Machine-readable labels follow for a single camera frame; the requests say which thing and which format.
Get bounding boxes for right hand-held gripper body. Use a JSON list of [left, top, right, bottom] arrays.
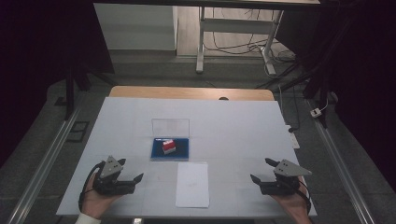
[[260, 159, 313, 196]]

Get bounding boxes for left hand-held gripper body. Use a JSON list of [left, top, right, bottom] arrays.
[[92, 155, 137, 196]]

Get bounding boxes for person's right hand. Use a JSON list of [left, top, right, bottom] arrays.
[[270, 176, 313, 219]]

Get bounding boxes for person's left hand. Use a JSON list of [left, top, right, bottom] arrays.
[[81, 179, 124, 219]]

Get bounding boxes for small red and white box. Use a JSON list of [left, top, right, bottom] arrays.
[[161, 139, 177, 156]]

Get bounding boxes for blue box with clear lid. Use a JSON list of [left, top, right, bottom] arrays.
[[150, 118, 191, 162]]

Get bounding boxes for white paper sheet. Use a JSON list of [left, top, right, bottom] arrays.
[[175, 161, 210, 209]]

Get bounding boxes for black stand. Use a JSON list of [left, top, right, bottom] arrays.
[[63, 60, 94, 121]]

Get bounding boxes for dark curtain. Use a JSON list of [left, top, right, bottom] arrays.
[[276, 0, 396, 194], [0, 0, 116, 169]]

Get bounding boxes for white cabinet panel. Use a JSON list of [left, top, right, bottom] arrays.
[[92, 3, 178, 51]]

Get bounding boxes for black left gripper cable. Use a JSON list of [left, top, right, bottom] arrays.
[[78, 161, 106, 213]]

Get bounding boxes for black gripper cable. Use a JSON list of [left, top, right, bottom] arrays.
[[298, 176, 313, 216], [78, 161, 106, 213]]

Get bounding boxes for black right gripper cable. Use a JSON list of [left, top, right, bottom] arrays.
[[298, 176, 313, 216]]

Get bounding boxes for black floor frame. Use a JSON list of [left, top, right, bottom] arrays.
[[66, 120, 91, 144]]

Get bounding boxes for aluminium rail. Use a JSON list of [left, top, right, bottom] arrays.
[[6, 104, 82, 224], [306, 98, 378, 224]]

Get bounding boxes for white desk frame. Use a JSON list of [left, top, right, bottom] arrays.
[[195, 6, 285, 76]]

